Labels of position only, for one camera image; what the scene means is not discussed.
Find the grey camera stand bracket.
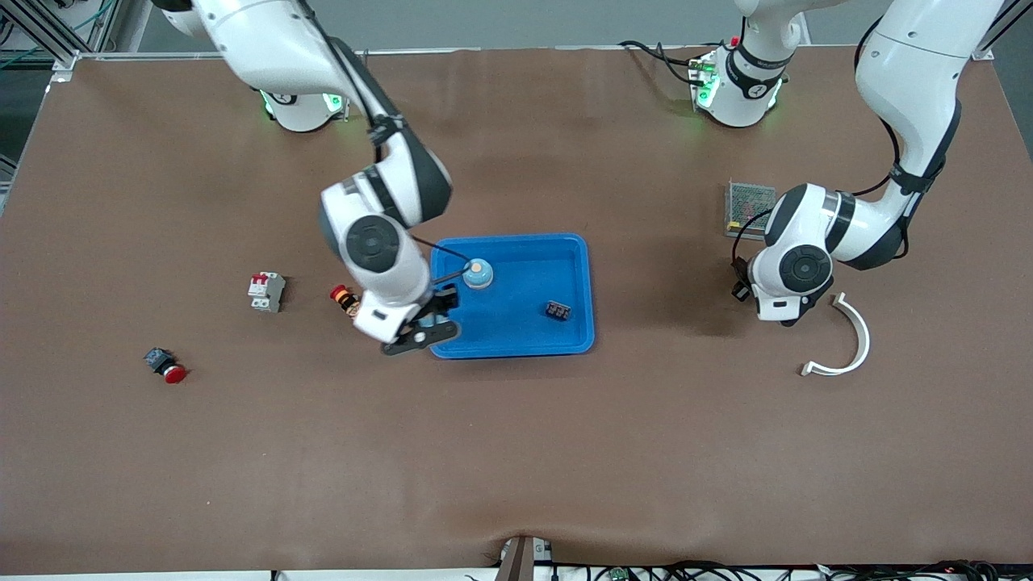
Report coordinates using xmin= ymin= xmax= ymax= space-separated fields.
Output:
xmin=494 ymin=535 xmax=556 ymax=581

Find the white circuit breaker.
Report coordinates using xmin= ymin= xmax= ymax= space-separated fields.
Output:
xmin=247 ymin=272 xmax=286 ymax=313

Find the metal mesh power supply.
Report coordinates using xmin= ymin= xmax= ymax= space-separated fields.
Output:
xmin=724 ymin=180 xmax=778 ymax=242

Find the aluminium frame with black struts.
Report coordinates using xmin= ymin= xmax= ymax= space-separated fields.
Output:
xmin=0 ymin=0 xmax=122 ymax=82

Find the black cable bundle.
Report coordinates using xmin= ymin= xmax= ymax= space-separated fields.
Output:
xmin=557 ymin=559 xmax=1033 ymax=581

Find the aluminium frame corner post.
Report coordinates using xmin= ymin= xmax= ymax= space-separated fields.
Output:
xmin=968 ymin=0 xmax=1022 ymax=61

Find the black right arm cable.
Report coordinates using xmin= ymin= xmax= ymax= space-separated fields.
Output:
xmin=299 ymin=0 xmax=477 ymax=285

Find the black left base cable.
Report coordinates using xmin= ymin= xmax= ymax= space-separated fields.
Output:
xmin=619 ymin=39 xmax=705 ymax=86

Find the green cable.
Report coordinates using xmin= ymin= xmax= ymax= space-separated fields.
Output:
xmin=0 ymin=0 xmax=118 ymax=69

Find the blue plastic tray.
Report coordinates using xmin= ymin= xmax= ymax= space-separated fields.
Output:
xmin=428 ymin=233 xmax=596 ymax=360

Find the red push button grey base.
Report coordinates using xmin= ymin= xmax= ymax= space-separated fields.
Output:
xmin=144 ymin=348 xmax=189 ymax=385

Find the white curved pipe clamp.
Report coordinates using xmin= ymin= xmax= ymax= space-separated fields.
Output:
xmin=800 ymin=292 xmax=872 ymax=378

